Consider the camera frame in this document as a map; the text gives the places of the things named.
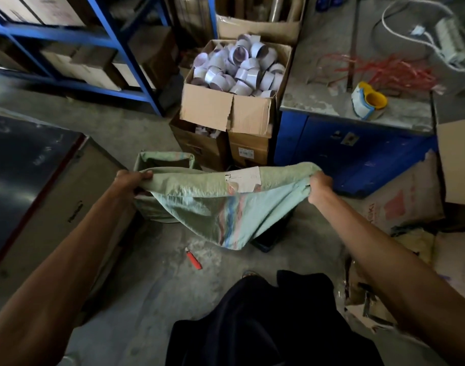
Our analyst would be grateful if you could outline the torn cardboard scraps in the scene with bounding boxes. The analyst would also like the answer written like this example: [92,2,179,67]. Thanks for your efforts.
[343,228,437,334]

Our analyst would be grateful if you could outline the blue strapping machine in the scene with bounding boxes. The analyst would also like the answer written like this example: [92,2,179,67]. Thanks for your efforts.
[274,0,439,199]

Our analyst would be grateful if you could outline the flat cardboard sheet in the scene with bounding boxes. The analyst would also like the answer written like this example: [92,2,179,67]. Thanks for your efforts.
[436,118,465,207]

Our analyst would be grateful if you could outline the tall open cardboard box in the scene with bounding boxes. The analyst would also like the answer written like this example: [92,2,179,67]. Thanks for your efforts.
[213,0,307,45]

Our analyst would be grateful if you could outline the black platform cart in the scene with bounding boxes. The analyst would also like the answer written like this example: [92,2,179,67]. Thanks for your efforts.
[0,113,87,279]

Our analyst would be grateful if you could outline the person's black trousers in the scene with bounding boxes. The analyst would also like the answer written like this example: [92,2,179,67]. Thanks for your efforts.
[165,270,385,366]

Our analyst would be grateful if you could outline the blue metal shelf rack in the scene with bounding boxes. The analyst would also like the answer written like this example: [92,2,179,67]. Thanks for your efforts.
[0,0,170,118]

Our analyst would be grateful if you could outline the yellow blue tape dispenser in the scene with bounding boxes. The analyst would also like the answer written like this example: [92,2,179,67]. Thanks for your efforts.
[350,81,388,121]

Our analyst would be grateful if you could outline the green woven sack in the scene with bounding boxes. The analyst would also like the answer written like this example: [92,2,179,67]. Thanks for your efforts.
[133,150,202,224]
[135,162,322,251]

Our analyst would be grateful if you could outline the person's right forearm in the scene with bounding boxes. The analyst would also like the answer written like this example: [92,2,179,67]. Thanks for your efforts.
[312,194,465,366]

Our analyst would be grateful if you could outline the person's left hand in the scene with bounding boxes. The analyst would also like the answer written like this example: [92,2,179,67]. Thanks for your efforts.
[114,169,154,200]

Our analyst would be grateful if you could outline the red utility knife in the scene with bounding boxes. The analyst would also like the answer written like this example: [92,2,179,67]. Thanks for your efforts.
[184,247,203,270]

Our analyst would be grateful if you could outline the pile of white tape rolls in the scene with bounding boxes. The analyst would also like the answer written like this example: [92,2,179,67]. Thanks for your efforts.
[190,33,286,99]

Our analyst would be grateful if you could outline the red plastic strapping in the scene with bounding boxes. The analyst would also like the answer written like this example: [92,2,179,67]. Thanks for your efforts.
[316,53,446,95]

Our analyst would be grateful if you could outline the labelled brown cardboard box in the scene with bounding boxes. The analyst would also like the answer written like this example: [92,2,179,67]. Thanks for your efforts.
[228,125,274,168]

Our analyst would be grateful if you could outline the person's left forearm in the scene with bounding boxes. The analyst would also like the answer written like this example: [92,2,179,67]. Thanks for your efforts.
[0,183,137,366]

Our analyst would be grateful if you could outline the white cable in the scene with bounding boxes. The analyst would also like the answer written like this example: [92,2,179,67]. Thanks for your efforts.
[381,0,465,73]

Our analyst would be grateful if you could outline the white power strip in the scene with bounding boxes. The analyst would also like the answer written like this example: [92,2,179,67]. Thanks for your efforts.
[434,17,465,65]

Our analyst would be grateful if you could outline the cardboard box on shelf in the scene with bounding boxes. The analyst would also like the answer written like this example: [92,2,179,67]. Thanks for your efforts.
[40,45,128,92]
[0,0,86,27]
[112,26,180,90]

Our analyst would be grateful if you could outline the person's right hand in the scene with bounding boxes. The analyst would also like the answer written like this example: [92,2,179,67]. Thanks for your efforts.
[307,171,334,206]

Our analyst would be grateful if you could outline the printed paper sack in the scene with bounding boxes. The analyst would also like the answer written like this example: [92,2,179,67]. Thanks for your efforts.
[360,149,445,235]

